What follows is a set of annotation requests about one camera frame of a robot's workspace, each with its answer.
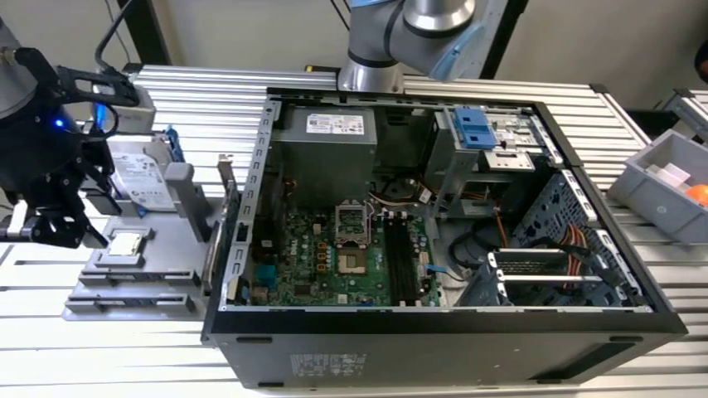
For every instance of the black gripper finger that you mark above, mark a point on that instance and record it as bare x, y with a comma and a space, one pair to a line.
98, 178
54, 211

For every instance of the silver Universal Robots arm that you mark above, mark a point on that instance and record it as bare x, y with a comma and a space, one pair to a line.
386, 33

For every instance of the black RAM slot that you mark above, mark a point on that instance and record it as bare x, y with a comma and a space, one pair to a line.
396, 257
408, 257

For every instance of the silver hard disk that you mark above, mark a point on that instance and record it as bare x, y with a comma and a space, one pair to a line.
144, 178

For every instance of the silver CPU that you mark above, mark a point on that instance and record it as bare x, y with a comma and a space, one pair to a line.
125, 244

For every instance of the blue disk carrier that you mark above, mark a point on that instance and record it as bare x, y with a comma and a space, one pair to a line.
173, 145

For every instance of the grey parts rack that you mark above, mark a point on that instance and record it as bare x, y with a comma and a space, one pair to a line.
165, 257

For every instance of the blue expansion slot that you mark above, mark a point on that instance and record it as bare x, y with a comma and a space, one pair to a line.
266, 275

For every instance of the grey power supply unit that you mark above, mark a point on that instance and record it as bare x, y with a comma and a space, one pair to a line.
326, 166

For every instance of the green motherboard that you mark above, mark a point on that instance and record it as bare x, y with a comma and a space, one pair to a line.
298, 265

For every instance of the yellow black plug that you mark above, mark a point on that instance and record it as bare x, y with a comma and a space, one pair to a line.
312, 68

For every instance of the CPU socket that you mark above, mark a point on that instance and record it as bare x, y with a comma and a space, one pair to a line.
352, 263

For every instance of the black cooler fan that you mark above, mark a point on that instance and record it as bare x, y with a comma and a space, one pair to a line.
398, 190

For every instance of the grey metal drive cage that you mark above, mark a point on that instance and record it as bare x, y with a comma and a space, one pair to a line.
448, 166

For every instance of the blue plastic drive latch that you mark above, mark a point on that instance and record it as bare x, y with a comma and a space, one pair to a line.
472, 128

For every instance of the black open PC case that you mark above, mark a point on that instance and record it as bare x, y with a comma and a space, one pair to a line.
442, 356

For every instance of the silver disk bay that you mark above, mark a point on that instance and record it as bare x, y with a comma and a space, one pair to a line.
530, 253

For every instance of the grey plastic bin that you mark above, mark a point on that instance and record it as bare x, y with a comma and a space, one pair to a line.
657, 207

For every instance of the white block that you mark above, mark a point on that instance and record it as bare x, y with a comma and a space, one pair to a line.
672, 174

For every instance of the orange ball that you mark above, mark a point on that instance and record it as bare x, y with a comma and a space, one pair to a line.
697, 195

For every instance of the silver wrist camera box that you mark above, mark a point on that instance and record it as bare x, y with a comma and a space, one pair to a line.
10, 224

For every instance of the silver camera with black bracket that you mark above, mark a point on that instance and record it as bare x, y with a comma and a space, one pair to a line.
140, 116

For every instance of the graphics card with metal bracket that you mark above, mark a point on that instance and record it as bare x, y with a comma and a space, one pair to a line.
229, 199

